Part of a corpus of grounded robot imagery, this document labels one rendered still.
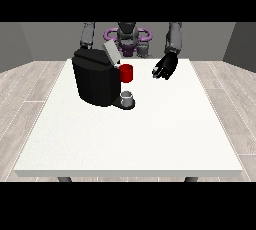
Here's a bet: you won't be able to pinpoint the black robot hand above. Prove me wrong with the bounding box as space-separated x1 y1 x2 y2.
152 51 180 81

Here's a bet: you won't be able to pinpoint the red pod holder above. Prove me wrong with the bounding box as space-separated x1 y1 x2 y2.
118 63 134 84

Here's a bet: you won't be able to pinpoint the pale grey machine lid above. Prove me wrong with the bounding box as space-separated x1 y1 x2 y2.
102 39 122 66

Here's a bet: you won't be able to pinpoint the black coffee machine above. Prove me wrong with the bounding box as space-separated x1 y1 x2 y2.
71 47 136 111

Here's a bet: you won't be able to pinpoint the grey robot trunk, purple rings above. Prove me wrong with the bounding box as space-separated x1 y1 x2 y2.
103 22 154 59

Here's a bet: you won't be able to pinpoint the small grey cup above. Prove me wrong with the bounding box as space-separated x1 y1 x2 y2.
120 90 135 107

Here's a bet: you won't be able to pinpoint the dark table leg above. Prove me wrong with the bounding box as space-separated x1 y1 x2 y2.
56 176 73 183
183 176 200 183

